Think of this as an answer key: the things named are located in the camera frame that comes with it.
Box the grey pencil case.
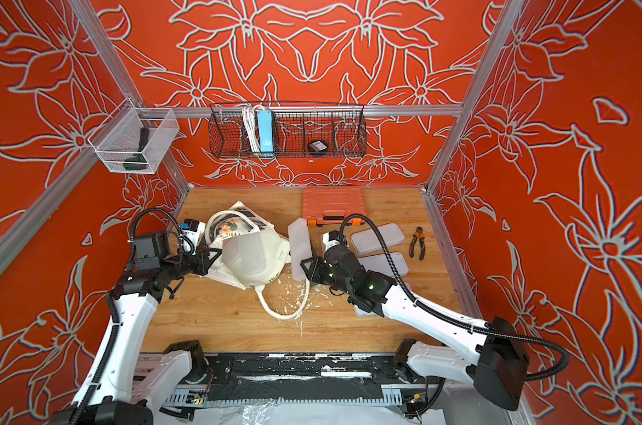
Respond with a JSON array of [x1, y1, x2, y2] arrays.
[[351, 223, 405, 256], [357, 251, 410, 278], [354, 305, 376, 318]]

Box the white canvas tote bag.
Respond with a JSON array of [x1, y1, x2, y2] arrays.
[[199, 201, 310, 321]]

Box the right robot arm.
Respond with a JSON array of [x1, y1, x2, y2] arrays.
[[294, 215, 570, 411]]

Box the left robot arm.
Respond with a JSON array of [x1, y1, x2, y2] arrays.
[[50, 209, 222, 424]]

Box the orange plastic tool case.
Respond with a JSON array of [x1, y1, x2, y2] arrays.
[[302, 186, 366, 228]]

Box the orange black pliers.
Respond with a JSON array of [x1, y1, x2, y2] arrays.
[[409, 227, 426, 260]]

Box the dark green flashlight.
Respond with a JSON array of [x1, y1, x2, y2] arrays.
[[124, 127, 150, 171]]

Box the small black round device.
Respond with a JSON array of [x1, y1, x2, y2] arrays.
[[307, 140, 329, 158]]

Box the light blue box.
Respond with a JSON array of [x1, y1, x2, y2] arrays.
[[257, 109, 274, 156]]

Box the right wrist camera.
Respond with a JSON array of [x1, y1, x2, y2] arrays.
[[322, 230, 347, 253]]

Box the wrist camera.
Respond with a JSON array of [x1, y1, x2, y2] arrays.
[[322, 230, 347, 253], [180, 219, 206, 255]]

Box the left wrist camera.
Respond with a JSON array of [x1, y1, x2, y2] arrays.
[[180, 219, 206, 255]]

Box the clear acrylic wall box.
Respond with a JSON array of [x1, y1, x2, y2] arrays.
[[87, 99, 179, 175]]

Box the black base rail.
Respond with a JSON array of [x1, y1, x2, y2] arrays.
[[164, 352, 427, 409]]

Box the black wire wall basket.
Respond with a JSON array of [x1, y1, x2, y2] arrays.
[[208, 102, 368, 159]]

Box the white coiled cable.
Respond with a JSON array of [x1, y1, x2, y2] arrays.
[[242, 104, 261, 155]]

